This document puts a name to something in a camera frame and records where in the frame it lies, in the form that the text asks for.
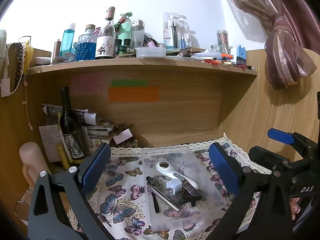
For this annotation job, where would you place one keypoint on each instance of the clear plastic storage box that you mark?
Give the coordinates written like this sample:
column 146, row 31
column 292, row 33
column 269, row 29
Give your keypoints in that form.
column 185, row 162

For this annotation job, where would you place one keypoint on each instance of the pink sticky note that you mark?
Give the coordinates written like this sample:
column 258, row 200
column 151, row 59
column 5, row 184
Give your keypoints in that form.
column 86, row 84

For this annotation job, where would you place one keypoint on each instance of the black pen with orange tip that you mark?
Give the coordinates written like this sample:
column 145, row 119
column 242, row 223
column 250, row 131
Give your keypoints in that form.
column 155, row 203

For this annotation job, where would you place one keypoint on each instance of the blue beads glass bottle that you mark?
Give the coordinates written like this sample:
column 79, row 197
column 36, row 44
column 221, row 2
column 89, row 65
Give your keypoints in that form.
column 87, row 44

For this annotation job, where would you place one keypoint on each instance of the person's hand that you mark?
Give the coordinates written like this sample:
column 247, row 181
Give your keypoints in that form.
column 295, row 208

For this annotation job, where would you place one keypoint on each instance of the stack of papers and books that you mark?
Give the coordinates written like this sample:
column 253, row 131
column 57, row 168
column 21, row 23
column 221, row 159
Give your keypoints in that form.
column 94, row 128

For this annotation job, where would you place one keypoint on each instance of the dark wine bottle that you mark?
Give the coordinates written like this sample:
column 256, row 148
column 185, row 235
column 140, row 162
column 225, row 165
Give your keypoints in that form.
column 72, row 130

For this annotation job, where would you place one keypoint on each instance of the blue small box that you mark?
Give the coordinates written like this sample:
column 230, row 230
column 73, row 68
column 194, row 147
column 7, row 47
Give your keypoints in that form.
column 240, row 55

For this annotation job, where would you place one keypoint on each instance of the butterfly print lace cloth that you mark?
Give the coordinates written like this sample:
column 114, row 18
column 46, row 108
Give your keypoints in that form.
column 123, row 203

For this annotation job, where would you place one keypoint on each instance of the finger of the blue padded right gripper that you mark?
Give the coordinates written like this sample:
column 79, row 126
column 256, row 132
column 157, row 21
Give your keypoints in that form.
column 280, row 136

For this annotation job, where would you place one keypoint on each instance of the mauve tied curtain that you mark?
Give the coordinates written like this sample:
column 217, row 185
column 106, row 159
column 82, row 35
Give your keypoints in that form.
column 292, row 28

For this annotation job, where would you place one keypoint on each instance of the white magnifying glass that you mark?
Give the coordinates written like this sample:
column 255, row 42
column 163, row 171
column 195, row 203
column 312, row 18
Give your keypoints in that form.
column 166, row 169

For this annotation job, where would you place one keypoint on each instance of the beige rounded object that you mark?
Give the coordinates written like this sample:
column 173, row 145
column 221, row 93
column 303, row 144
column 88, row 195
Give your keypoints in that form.
column 33, row 162

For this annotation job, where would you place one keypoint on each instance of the orange sticky note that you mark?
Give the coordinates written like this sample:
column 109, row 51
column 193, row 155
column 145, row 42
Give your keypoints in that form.
column 133, row 94

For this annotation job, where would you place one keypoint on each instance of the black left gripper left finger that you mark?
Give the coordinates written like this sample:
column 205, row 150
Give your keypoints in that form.
column 92, row 168

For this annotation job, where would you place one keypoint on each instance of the clear labelled glass bottle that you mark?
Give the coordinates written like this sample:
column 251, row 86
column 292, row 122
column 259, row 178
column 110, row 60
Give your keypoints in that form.
column 105, row 45

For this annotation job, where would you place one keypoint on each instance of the packaged toothbrush set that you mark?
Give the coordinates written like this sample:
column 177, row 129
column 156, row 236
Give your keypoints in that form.
column 176, row 31

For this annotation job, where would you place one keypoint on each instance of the green sticky note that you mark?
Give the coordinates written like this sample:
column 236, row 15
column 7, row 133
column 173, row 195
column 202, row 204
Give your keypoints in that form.
column 129, row 83

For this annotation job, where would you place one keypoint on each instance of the yellow candle stick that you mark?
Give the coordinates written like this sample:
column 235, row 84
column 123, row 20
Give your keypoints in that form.
column 63, row 157

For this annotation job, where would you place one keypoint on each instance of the clear jar with sticks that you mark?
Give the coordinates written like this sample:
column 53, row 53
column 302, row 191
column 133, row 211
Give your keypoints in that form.
column 222, row 40

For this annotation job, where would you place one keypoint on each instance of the white paper card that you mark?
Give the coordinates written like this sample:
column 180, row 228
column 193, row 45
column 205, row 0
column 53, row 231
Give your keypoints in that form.
column 122, row 136

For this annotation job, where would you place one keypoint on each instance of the silver metal rod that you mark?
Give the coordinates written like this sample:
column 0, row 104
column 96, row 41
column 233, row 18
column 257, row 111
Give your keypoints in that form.
column 162, row 197

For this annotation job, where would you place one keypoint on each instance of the clear plastic tray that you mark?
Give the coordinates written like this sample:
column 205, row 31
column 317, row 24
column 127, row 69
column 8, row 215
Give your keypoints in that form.
column 150, row 52

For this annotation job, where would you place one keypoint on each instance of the wooden shelf board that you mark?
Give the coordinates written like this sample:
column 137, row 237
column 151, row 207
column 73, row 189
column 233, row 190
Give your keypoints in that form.
column 139, row 64

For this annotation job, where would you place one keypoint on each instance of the black comb case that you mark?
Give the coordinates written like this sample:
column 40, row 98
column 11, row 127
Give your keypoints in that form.
column 190, row 194

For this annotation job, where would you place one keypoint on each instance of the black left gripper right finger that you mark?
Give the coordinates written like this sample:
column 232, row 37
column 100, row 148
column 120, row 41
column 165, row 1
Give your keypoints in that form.
column 227, row 167

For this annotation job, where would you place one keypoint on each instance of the white power plug adapter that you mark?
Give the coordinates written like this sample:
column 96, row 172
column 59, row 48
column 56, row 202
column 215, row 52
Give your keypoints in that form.
column 173, row 186

